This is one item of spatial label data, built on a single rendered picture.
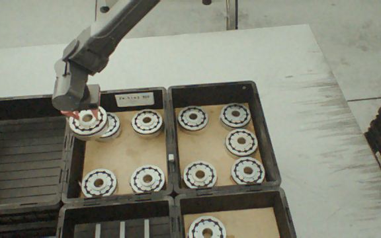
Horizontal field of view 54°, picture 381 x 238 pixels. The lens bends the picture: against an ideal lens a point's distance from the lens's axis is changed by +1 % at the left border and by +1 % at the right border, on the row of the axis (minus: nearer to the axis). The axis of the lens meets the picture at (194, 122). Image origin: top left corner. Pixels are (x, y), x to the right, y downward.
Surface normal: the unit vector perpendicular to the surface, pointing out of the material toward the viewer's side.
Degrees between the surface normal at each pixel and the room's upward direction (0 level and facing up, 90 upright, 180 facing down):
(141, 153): 0
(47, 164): 0
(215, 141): 0
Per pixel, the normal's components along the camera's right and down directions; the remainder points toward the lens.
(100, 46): 0.14, 0.78
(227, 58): 0.00, -0.61
